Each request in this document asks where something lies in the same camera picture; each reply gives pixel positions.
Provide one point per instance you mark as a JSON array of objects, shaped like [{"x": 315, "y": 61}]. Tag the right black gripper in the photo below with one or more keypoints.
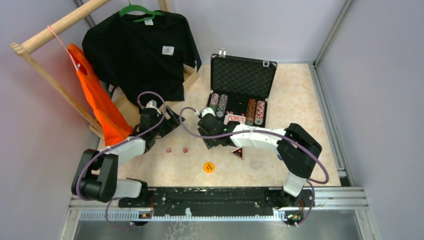
[{"x": 205, "y": 133}]

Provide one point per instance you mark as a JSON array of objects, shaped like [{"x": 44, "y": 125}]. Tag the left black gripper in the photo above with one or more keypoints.
[{"x": 164, "y": 122}]

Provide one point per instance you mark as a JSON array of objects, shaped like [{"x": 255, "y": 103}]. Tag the black aluminium poker case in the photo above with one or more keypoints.
[{"x": 241, "y": 79}]

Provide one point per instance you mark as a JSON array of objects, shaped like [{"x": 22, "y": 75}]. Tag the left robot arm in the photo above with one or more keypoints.
[{"x": 96, "y": 177}]

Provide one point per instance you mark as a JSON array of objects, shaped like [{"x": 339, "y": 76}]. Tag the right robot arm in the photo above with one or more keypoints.
[{"x": 294, "y": 145}]

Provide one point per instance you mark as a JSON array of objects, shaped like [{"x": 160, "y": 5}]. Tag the red playing card deck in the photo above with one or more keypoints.
[{"x": 234, "y": 118}]

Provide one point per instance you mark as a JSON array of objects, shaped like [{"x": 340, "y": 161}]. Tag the green grey chip stack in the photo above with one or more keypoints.
[{"x": 214, "y": 101}]

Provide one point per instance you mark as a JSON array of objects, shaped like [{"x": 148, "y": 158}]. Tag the purple blue chip stack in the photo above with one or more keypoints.
[{"x": 221, "y": 107}]

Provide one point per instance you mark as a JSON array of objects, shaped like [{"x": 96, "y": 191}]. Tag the red black triangle marker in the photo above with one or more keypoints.
[{"x": 238, "y": 152}]

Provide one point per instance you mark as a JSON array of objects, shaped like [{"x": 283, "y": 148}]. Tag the orange round dealer button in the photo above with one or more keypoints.
[{"x": 209, "y": 167}]

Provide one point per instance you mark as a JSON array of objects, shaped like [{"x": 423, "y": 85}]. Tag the orange black chip stack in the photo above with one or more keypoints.
[{"x": 250, "y": 112}]

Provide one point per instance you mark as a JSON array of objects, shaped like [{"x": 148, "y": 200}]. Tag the red white chip stack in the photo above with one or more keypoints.
[{"x": 259, "y": 112}]

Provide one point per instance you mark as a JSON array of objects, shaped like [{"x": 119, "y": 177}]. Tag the black t-shirt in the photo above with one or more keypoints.
[{"x": 142, "y": 53}]

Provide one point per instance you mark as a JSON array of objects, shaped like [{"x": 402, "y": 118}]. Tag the clear round button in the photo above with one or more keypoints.
[{"x": 255, "y": 164}]

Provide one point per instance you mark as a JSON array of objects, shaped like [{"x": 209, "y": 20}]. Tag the green clothes hanger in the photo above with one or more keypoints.
[{"x": 138, "y": 8}]

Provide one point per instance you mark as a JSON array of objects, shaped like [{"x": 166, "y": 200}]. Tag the wooden clothes rack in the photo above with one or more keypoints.
[{"x": 31, "y": 105}]

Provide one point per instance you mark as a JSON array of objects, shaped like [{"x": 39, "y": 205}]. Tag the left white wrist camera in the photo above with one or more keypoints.
[{"x": 152, "y": 104}]

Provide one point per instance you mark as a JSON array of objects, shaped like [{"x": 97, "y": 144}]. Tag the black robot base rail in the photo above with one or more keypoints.
[{"x": 216, "y": 201}]

